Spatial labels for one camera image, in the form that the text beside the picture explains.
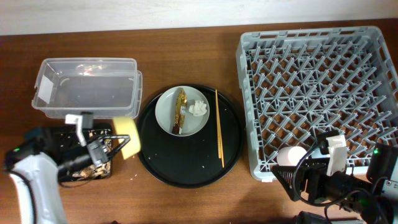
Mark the yellow bowl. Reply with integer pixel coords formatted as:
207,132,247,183
113,116,141,160

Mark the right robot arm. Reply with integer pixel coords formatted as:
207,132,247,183
272,131,397,223

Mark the clear plastic storage bin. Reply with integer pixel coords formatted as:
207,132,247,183
31,57,143,119

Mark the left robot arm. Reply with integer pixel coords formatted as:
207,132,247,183
4,112,141,223

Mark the food scraps pile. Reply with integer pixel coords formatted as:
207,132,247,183
72,129,112,181

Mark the grey round plate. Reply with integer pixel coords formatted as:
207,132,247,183
155,86,210,137

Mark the white tissue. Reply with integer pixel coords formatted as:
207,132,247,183
188,100,207,116

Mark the wooden chopstick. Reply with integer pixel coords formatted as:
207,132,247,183
220,120,224,168
215,89,221,159

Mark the pink cup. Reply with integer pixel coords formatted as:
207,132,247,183
277,146,307,166

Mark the gold snack wrapper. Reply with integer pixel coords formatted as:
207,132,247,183
172,88,187,135

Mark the round black serving tray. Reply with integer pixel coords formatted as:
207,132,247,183
137,85,245,189

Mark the black rectangular tray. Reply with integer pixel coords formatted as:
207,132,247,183
24,122,114,183

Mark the grey dishwasher rack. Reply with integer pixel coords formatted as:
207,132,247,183
236,26,397,182

